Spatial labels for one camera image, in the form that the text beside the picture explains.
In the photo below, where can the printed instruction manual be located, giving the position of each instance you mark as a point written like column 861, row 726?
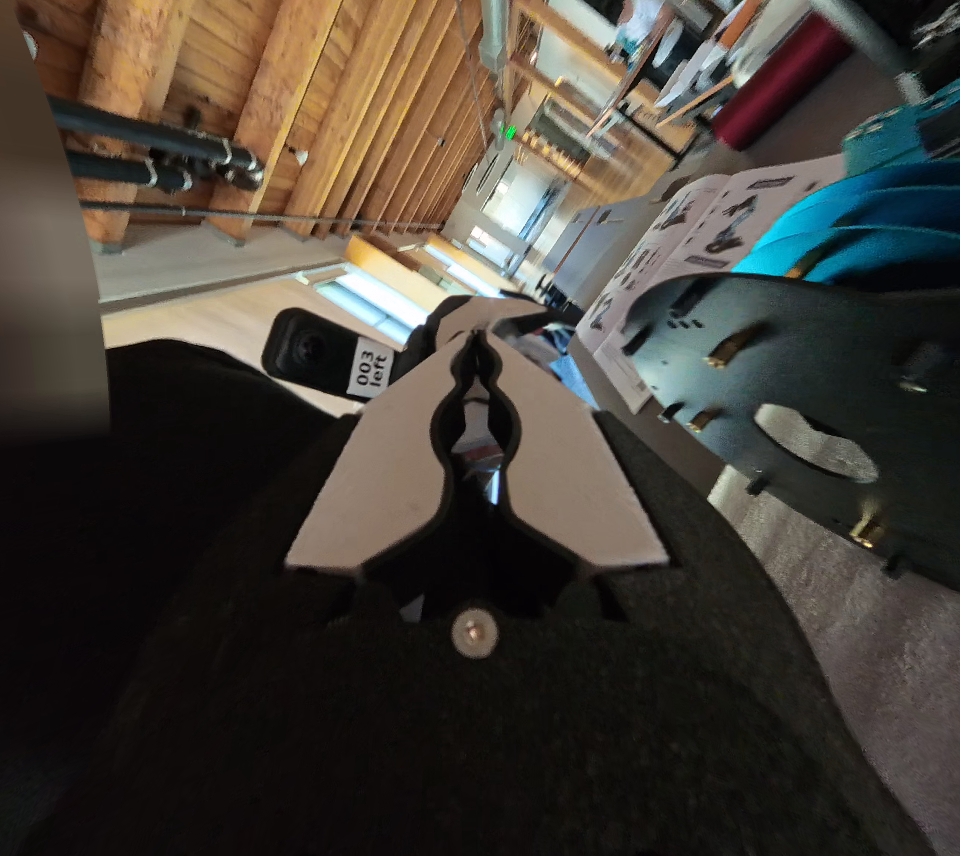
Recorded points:
column 697, row 233

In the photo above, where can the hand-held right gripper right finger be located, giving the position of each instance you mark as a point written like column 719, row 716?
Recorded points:
column 577, row 488

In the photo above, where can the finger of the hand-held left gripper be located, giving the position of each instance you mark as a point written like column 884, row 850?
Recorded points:
column 480, row 312
column 517, row 336

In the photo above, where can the blue hobby robot arm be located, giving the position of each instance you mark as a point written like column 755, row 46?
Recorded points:
column 787, row 361

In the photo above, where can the white foam sheet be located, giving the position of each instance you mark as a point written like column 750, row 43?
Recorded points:
column 862, row 646

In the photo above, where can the wooden work table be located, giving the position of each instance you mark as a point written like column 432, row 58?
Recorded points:
column 675, row 98

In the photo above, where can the thin metal ceiling rod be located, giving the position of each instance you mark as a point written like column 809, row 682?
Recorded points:
column 262, row 217

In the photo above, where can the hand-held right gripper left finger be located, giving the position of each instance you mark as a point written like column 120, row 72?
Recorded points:
column 375, row 481

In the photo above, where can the green exit sign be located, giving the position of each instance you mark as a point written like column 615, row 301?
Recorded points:
column 508, row 134

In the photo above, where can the maroon cylindrical container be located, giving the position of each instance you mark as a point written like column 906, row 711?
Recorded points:
column 780, row 83

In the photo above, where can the black ceiling pipe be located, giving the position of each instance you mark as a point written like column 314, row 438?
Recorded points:
column 127, row 172
column 150, row 136

